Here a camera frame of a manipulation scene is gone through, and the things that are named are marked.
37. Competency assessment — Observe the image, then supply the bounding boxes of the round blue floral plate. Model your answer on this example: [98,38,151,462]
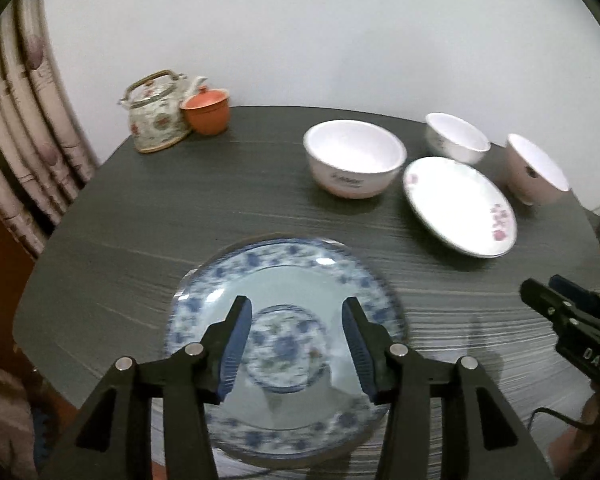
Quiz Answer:
[163,237,406,467]

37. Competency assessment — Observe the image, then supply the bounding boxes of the right hand holding gripper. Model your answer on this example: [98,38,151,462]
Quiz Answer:
[548,391,600,479]

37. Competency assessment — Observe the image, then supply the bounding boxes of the pink bowl white inside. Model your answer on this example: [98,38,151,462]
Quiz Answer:
[505,133,571,206]

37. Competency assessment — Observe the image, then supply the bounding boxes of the white plate pink roses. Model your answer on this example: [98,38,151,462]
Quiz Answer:
[403,156,517,259]

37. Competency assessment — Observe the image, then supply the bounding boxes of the small white Dog bowl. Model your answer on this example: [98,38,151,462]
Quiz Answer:
[425,113,491,166]

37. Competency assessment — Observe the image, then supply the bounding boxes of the large white pink Rabbit bowl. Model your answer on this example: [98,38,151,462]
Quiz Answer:
[303,119,407,200]

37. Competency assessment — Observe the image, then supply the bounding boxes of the beige patterned curtain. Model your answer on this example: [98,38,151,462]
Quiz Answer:
[0,0,97,257]

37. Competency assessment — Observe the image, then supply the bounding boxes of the floral ceramic teapot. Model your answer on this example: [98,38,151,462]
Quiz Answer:
[118,70,207,154]

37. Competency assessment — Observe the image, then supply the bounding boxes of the orange lidded tea cup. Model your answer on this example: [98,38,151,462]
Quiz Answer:
[180,86,230,136]

